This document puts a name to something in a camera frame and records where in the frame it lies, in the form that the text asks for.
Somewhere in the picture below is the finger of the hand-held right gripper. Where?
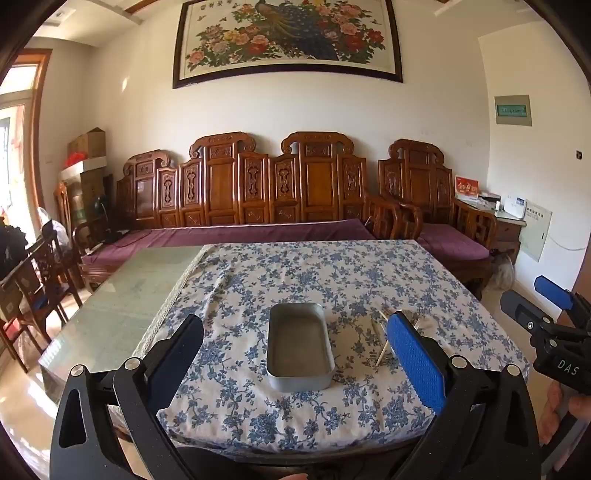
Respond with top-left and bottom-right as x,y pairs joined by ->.
500,290 -> 561,352
534,275 -> 591,324

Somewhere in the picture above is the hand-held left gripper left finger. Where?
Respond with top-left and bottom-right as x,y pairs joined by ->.
50,315 -> 206,480

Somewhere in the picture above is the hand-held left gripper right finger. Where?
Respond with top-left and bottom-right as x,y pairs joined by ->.
385,311 -> 541,480

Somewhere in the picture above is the rectangular metal tin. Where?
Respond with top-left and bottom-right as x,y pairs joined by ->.
268,303 -> 334,392

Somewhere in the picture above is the person's right hand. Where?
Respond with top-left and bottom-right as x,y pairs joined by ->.
539,382 -> 591,446

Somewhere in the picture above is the grey fluffy thing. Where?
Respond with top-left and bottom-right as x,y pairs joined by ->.
490,251 -> 515,291

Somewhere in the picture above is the wooden side table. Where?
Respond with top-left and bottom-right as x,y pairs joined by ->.
455,196 -> 527,264

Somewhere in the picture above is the purple armchair cushion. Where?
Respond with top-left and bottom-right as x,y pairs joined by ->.
418,224 -> 491,266

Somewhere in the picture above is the white desk phone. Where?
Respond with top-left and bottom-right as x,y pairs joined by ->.
501,196 -> 528,219

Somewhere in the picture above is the blue floral tablecloth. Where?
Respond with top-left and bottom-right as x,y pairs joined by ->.
131,240 -> 532,455

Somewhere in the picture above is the long purple sofa cushion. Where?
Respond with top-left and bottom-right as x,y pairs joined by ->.
81,218 -> 377,278

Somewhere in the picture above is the red box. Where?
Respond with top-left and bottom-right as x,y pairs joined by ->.
455,175 -> 481,200

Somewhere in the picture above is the wooden dining chair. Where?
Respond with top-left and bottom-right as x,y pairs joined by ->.
0,231 -> 84,374

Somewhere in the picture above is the carved wooden armchair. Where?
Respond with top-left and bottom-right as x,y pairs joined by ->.
378,138 -> 499,296

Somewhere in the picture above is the black desk lamp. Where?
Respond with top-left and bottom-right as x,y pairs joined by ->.
90,194 -> 116,243

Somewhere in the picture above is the white plastic bag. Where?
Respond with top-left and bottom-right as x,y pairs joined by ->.
37,208 -> 70,245

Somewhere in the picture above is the long carved wooden sofa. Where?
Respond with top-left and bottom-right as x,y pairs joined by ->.
71,131 -> 402,296

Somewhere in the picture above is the large cardboard box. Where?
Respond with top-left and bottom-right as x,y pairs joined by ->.
62,168 -> 109,222

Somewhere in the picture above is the white open box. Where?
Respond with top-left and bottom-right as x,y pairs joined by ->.
60,152 -> 108,183

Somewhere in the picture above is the brown cardboard box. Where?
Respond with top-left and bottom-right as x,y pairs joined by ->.
68,127 -> 108,160

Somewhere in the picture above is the framed peacock painting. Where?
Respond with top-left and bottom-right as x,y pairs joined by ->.
172,0 -> 404,90

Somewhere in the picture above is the white wall cable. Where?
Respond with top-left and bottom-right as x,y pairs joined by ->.
549,235 -> 587,252

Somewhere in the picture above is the white wall cabinet panel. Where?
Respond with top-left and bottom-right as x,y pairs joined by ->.
518,200 -> 553,262

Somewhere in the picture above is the green wall panel box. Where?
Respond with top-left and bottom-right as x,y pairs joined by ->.
494,95 -> 533,127

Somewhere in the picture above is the wooden door frame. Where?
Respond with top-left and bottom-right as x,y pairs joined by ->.
0,48 -> 54,232

